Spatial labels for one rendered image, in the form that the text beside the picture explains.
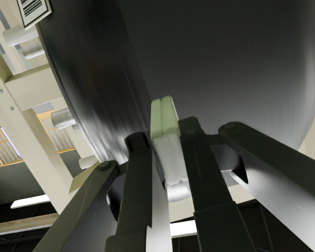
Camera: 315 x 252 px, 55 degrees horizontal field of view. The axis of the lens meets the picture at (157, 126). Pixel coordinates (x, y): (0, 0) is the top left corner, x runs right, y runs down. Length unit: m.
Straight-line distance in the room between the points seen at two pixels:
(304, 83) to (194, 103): 0.12
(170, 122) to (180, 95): 0.14
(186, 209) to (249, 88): 0.74
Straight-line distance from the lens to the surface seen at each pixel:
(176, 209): 1.01
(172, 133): 0.15
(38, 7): 0.33
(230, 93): 0.31
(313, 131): 0.72
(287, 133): 0.37
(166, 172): 0.16
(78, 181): 1.17
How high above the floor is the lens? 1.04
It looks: 27 degrees up
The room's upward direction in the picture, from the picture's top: 160 degrees clockwise
